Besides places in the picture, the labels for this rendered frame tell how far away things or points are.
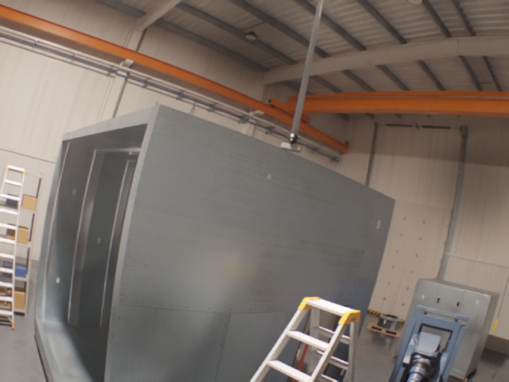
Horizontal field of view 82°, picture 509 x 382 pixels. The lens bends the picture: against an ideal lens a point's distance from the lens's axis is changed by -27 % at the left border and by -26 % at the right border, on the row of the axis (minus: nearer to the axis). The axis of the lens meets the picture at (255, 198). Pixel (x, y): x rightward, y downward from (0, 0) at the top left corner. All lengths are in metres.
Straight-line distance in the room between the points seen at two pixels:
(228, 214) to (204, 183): 0.25
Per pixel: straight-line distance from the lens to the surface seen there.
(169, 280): 2.17
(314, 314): 2.46
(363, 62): 10.66
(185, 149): 2.09
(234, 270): 2.41
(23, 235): 6.42
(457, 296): 8.60
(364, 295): 3.71
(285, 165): 2.54
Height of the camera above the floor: 2.76
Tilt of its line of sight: 2 degrees up
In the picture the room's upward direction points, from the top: 13 degrees clockwise
